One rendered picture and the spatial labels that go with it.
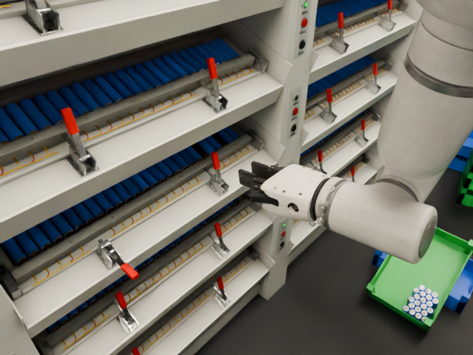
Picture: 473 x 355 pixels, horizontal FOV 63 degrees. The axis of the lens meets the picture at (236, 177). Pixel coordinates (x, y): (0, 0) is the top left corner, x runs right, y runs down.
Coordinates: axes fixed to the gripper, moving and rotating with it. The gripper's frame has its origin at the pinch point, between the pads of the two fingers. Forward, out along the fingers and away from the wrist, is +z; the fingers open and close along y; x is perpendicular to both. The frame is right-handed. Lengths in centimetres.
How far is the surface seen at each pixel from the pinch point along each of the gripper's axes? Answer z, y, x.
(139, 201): 14.6, -16.8, -2.0
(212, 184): 11.3, -1.1, -5.4
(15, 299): 12.7, -41.6, -5.2
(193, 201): 11.4, -6.7, -6.6
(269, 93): 5.9, 12.9, 11.0
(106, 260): 10.0, -27.7, -6.2
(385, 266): -6, 52, -59
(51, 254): 14.1, -34.4, -2.3
